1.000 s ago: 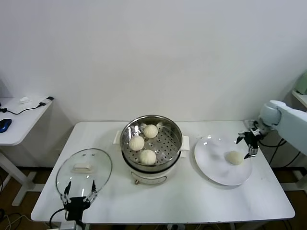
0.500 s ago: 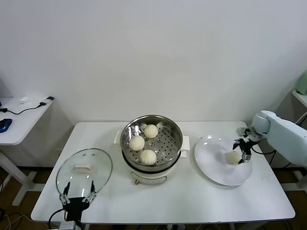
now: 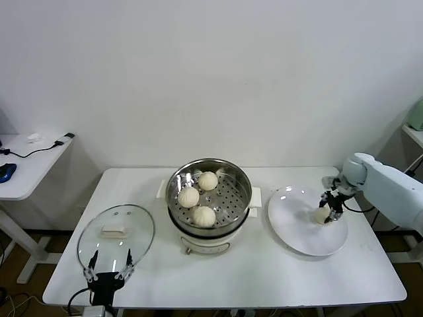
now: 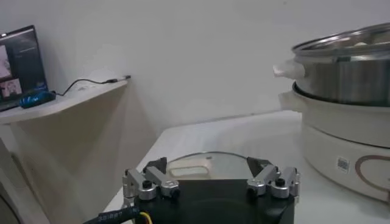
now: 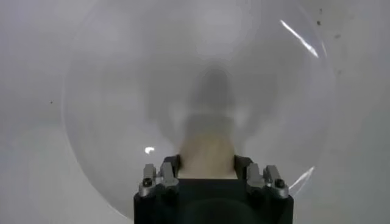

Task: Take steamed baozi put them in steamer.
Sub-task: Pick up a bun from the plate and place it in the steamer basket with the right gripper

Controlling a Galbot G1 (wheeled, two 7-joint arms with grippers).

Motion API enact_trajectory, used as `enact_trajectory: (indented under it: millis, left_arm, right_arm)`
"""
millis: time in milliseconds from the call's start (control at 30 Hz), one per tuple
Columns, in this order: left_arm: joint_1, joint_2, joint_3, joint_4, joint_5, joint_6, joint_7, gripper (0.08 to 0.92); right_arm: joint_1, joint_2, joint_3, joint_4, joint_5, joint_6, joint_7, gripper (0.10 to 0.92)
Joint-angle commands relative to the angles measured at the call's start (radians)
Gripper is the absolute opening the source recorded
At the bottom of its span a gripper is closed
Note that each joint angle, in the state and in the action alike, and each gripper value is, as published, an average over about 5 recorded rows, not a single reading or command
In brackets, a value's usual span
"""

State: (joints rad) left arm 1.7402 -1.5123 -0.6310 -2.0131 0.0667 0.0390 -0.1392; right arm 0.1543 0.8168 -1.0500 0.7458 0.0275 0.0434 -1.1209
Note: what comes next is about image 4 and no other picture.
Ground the small grey cable dongle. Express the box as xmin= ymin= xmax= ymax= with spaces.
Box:
xmin=105 ymin=75 xmax=132 ymax=84

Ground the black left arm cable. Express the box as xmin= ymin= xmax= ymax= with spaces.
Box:
xmin=82 ymin=206 xmax=153 ymax=224

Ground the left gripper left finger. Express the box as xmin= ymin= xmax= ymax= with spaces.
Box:
xmin=122 ymin=156 xmax=181 ymax=201

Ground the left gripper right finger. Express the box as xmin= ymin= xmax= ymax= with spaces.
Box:
xmin=246 ymin=156 xmax=301 ymax=199

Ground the blue computer mouse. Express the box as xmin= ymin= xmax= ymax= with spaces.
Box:
xmin=19 ymin=90 xmax=57 ymax=110

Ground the stainless steel steamer insert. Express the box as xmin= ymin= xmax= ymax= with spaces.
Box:
xmin=272 ymin=23 xmax=390 ymax=107

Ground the black tablet screen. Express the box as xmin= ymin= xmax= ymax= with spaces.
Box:
xmin=0 ymin=24 xmax=49 ymax=112

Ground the thin black desk cable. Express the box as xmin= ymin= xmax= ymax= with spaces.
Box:
xmin=54 ymin=75 xmax=107 ymax=97

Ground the glass lid with white handle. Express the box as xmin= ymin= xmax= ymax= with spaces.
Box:
xmin=166 ymin=151 xmax=254 ymax=180

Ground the white side desk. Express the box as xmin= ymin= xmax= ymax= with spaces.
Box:
xmin=0 ymin=79 xmax=159 ymax=224

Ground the white electric cooking pot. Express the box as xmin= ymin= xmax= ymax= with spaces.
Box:
xmin=278 ymin=89 xmax=390 ymax=203

